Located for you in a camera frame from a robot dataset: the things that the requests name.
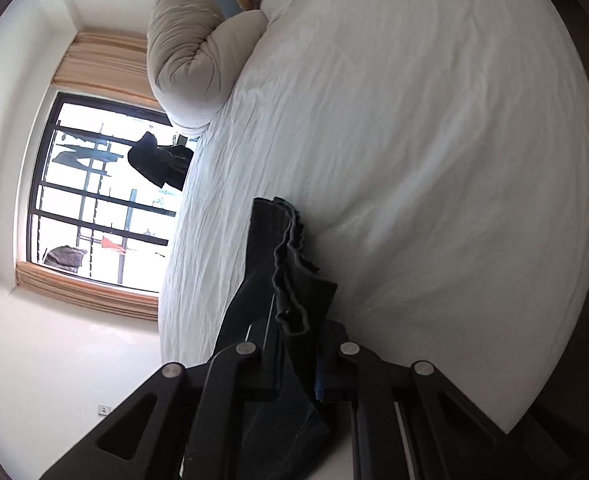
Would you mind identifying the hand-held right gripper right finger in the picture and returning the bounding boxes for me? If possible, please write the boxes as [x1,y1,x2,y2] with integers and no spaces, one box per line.
[317,319,525,480]

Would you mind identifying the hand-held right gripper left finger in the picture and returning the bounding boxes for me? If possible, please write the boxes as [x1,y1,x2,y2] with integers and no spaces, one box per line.
[39,317,284,480]

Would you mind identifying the black pants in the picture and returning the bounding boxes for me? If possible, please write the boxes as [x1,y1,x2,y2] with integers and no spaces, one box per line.
[209,197,338,480]

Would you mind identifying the beige curtain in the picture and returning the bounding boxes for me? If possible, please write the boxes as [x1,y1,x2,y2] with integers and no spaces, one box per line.
[14,260,160,322]
[52,31,162,108]

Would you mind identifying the grey hanging garment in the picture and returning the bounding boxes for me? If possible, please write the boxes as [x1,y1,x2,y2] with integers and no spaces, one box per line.
[44,245,88,274]

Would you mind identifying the white bed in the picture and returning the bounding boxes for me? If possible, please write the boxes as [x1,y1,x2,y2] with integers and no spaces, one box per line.
[158,0,589,436]

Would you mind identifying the black hanging jacket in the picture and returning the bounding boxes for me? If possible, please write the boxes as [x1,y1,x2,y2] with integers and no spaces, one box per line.
[127,131,195,192]

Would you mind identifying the dark hanging clothes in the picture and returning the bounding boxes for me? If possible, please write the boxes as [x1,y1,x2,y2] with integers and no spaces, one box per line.
[54,140,125,175]

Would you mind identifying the rolled white duvet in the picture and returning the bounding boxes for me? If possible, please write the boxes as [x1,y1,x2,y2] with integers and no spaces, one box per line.
[147,0,268,136]

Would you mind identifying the black sliding door frame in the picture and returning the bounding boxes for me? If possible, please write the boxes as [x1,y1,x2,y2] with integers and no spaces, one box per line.
[27,92,198,293]

